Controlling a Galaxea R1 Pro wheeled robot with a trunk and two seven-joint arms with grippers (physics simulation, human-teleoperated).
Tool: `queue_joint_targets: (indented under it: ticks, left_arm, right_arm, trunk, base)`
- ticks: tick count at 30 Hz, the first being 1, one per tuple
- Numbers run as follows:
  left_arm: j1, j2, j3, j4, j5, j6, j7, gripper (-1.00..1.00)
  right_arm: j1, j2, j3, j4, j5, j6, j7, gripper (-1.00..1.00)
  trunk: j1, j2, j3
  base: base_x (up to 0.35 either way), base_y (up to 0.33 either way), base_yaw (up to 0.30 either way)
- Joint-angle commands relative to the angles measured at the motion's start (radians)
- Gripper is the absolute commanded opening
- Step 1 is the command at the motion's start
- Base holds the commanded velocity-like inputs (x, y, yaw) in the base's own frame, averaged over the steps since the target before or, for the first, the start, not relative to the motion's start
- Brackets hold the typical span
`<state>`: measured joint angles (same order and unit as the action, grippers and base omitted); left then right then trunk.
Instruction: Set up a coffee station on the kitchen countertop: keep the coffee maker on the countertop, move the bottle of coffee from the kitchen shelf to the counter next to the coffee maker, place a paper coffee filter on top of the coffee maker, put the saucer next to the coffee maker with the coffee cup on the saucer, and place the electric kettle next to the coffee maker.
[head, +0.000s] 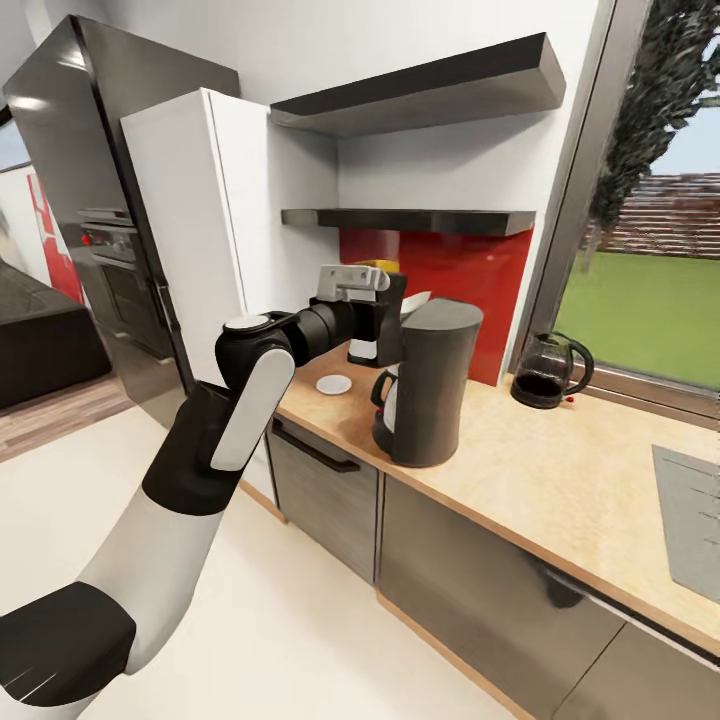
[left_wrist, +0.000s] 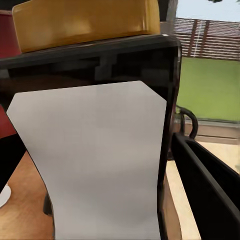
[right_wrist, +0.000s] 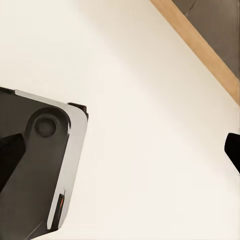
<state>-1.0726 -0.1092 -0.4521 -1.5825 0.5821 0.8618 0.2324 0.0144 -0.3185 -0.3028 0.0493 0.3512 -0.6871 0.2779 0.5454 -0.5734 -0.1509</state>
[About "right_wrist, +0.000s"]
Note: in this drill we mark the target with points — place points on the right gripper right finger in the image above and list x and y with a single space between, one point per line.
232 148

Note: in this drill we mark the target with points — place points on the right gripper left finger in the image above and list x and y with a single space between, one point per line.
12 150

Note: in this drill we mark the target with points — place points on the cabinet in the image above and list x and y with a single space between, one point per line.
218 22

